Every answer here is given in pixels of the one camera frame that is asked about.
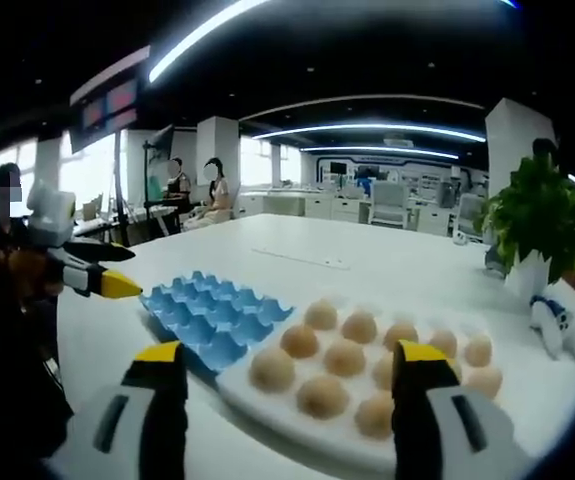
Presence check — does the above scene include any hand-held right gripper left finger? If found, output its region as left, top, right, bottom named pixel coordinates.
left=64, top=341, right=189, bottom=480

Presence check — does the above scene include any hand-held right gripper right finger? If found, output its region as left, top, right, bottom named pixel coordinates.
left=391, top=339, right=536, bottom=480

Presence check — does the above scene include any blue egg tray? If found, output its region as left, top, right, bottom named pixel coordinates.
left=138, top=270, right=297, bottom=375

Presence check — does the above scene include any group of brown eggs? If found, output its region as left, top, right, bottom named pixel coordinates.
left=247, top=298, right=505, bottom=442

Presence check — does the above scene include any white egg holder plate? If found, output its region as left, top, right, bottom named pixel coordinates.
left=215, top=309, right=521, bottom=474

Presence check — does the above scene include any black tripod stand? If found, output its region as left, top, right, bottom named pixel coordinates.
left=140, top=124, right=179, bottom=240

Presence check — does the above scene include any hanging dark display screen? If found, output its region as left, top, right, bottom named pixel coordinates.
left=68, top=45, right=152, bottom=153

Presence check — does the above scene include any person's dark clothing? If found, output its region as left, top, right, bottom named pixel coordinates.
left=0, top=239, right=75, bottom=459

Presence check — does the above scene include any white and blue toy robot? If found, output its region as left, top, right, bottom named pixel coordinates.
left=527, top=293, right=575, bottom=364

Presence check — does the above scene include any white plant pot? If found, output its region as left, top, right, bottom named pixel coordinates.
left=503, top=248, right=554, bottom=304

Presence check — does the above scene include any white table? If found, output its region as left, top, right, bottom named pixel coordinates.
left=41, top=213, right=575, bottom=480

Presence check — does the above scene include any long ceiling light strip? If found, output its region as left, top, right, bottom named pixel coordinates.
left=147, top=0, right=271, bottom=85

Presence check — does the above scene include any green leafy plant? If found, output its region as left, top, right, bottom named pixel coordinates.
left=473, top=149, right=575, bottom=287

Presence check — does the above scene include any white office chair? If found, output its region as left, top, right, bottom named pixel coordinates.
left=368, top=180, right=409, bottom=227

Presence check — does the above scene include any curved ceiling light strip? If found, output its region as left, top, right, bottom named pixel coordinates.
left=251, top=123, right=487, bottom=145

